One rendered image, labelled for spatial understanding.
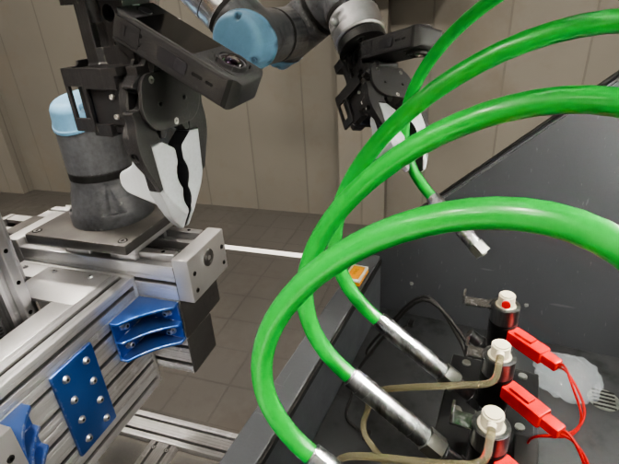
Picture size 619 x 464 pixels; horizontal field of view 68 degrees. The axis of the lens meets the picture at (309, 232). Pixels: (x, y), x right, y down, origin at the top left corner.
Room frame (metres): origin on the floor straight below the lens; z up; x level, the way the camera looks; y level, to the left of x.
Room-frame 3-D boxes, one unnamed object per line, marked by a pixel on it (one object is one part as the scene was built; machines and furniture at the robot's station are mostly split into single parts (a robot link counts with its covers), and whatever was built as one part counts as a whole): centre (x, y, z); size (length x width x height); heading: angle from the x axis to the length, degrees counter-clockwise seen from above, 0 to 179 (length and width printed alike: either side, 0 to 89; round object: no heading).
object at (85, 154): (0.84, 0.38, 1.20); 0.13 x 0.12 x 0.14; 155
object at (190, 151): (0.42, 0.13, 1.25); 0.06 x 0.03 x 0.09; 64
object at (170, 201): (0.40, 0.14, 1.25); 0.06 x 0.03 x 0.09; 64
